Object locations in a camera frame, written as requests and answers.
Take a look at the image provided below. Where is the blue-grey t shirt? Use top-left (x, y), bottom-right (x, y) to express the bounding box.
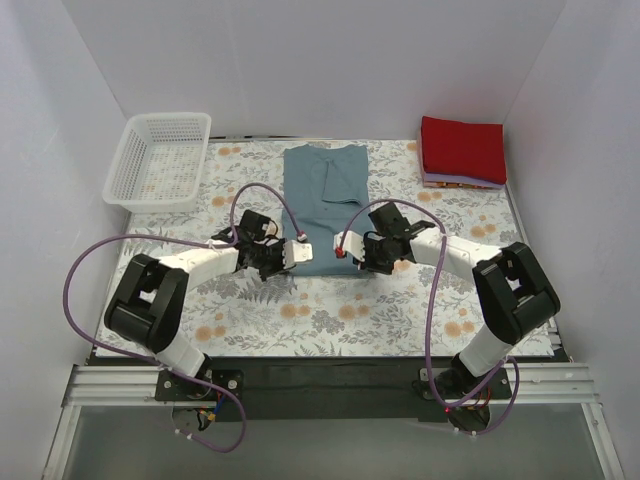
top-left (283, 144), bottom-right (372, 277)

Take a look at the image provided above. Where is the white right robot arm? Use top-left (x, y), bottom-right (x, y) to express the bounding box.
top-left (335, 202), bottom-right (561, 401)

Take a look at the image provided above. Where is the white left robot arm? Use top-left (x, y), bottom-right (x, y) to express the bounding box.
top-left (104, 211), bottom-right (286, 400)

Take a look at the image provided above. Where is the floral patterned table mat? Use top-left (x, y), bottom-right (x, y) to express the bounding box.
top-left (118, 140), bottom-right (520, 356)

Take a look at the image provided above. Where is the folded lilac t shirt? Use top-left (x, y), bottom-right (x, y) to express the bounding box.
top-left (421, 171), bottom-right (505, 190)

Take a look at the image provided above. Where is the folded red t shirt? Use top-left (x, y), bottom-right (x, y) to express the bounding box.
top-left (419, 116), bottom-right (507, 184)

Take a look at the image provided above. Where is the white plastic mesh basket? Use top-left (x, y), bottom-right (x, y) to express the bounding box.
top-left (102, 112), bottom-right (211, 214)

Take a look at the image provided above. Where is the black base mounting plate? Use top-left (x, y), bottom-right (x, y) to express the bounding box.
top-left (154, 349), bottom-right (571, 422)

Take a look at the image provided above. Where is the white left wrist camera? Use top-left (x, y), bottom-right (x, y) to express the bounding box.
top-left (283, 240), bottom-right (313, 271)

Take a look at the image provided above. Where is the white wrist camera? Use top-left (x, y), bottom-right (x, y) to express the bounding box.
top-left (283, 240), bottom-right (313, 271)
top-left (333, 230), bottom-right (365, 264)

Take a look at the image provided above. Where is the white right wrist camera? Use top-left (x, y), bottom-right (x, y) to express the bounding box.
top-left (333, 230), bottom-right (365, 264)

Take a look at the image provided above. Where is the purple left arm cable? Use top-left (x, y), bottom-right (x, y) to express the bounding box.
top-left (62, 183), bottom-right (309, 454)

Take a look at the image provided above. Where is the aluminium extrusion rail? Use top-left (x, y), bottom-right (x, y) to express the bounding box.
top-left (42, 362), bottom-right (624, 479)

